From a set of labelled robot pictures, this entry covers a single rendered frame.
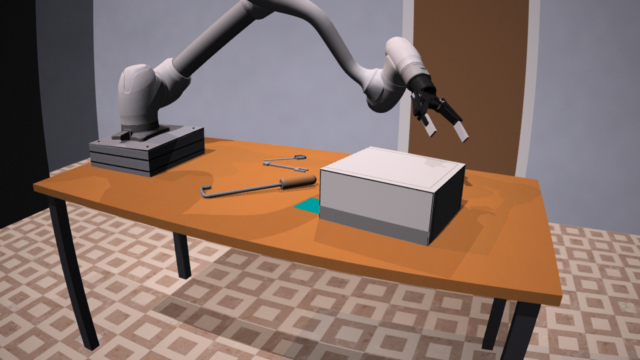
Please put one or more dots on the grey spoon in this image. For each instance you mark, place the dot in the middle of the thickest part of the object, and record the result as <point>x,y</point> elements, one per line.
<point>297,157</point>

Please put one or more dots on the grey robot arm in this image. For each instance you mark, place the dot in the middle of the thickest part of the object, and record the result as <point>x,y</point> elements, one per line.
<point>142,91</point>

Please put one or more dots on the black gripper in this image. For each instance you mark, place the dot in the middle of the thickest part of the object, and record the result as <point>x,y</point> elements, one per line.
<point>424,91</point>

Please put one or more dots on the teal square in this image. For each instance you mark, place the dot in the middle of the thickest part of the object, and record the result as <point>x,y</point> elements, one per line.
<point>311,205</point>

